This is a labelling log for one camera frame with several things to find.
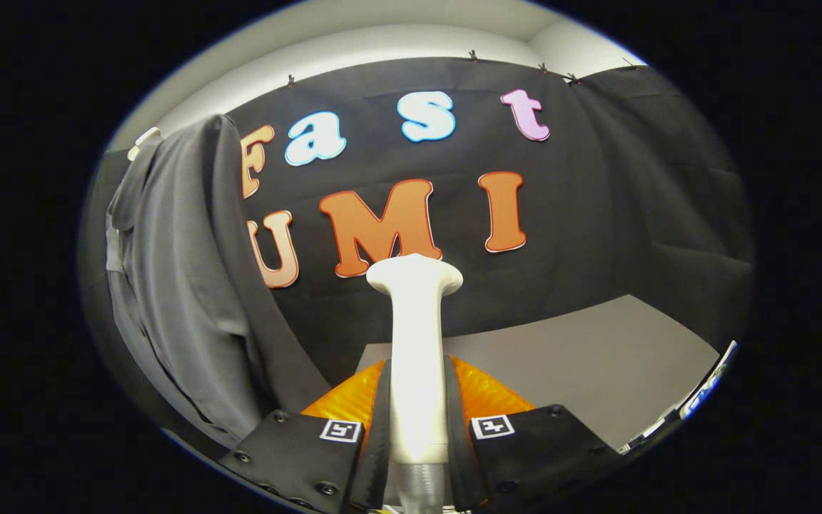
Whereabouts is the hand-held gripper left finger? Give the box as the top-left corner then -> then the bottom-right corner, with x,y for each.
217,357 -> 392,514

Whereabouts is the cream clothes hanger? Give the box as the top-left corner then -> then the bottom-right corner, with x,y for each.
127,127 -> 162,161

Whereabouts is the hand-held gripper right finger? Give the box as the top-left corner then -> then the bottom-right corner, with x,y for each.
443,355 -> 622,513

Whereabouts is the white garment steamer wand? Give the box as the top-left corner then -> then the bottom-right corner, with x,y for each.
366,253 -> 464,465

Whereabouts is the grey button-up shirt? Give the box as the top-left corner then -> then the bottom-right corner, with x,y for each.
104,114 -> 332,447

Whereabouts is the grey and beige cabinet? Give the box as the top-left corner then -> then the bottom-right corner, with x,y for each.
354,294 -> 722,450

